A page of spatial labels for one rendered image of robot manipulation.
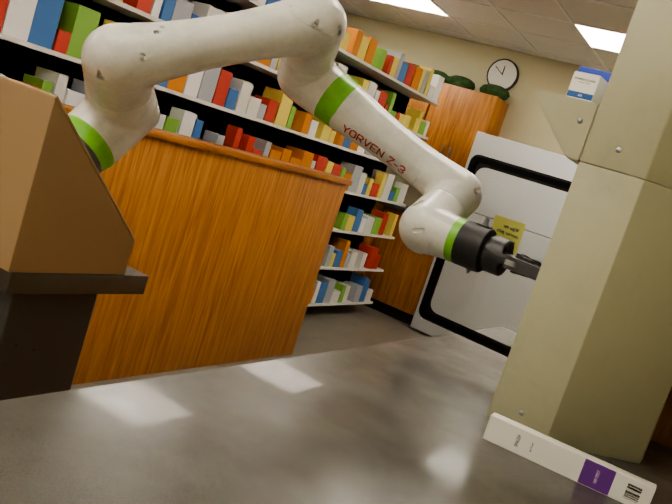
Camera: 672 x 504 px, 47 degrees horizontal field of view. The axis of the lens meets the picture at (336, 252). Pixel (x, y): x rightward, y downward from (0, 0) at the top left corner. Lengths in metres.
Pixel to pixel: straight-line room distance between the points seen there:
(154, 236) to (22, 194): 2.14
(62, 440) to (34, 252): 0.62
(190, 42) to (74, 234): 0.41
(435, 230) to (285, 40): 0.47
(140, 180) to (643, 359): 2.37
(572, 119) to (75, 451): 0.96
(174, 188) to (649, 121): 2.47
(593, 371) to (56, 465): 0.91
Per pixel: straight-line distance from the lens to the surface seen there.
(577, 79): 1.49
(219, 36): 1.53
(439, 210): 1.56
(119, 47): 1.47
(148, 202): 3.40
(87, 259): 1.49
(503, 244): 1.51
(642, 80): 1.39
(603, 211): 1.36
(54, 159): 1.38
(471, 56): 7.61
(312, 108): 1.71
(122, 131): 1.59
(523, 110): 7.32
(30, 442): 0.83
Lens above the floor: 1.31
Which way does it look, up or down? 7 degrees down
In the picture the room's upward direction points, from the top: 18 degrees clockwise
